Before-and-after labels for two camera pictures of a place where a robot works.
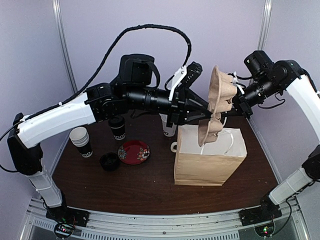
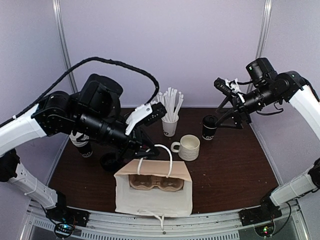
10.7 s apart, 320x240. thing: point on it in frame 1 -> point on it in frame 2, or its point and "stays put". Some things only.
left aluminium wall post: x=64 y=39 stays put
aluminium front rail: x=224 y=225 stays put
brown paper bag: x=213 y=163 -> x=156 y=188
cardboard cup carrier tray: x=222 y=88 -> x=143 y=182
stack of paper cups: x=79 y=136 stays put
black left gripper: x=178 y=109 -> x=138 y=137
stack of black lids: x=110 y=161 stays put
